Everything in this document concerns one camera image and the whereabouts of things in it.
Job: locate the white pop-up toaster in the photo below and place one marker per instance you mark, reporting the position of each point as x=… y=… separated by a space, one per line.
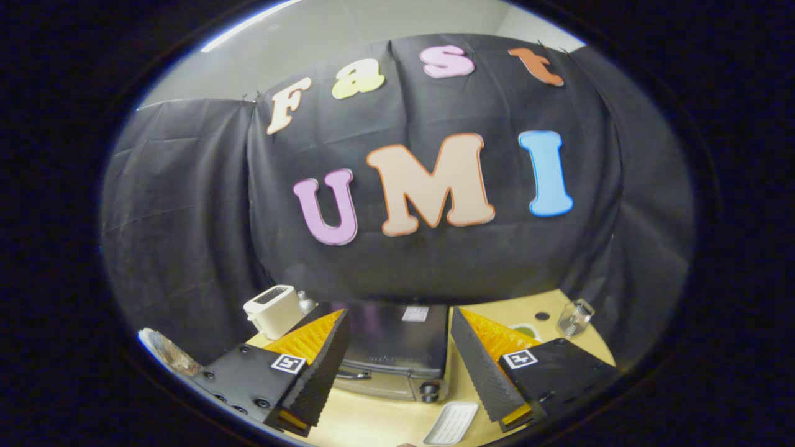
x=273 y=310

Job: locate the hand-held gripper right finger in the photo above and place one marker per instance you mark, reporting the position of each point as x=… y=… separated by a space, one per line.
x=478 y=366

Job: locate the black backdrop cloth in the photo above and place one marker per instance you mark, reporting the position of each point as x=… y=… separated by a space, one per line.
x=435 y=273

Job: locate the white divided grain dish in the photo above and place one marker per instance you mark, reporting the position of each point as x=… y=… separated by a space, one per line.
x=526 y=331

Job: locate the black toaster oven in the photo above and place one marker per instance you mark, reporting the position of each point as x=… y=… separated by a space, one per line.
x=397 y=338

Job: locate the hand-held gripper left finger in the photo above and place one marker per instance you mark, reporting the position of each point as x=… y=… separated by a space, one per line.
x=323 y=369

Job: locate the patterned grey object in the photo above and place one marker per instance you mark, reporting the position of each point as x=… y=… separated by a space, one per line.
x=168 y=351

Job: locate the white ribbed plastic tray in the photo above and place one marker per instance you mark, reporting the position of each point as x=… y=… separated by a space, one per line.
x=452 y=423

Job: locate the small silver metal object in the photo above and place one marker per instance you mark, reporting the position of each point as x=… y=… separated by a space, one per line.
x=305 y=303

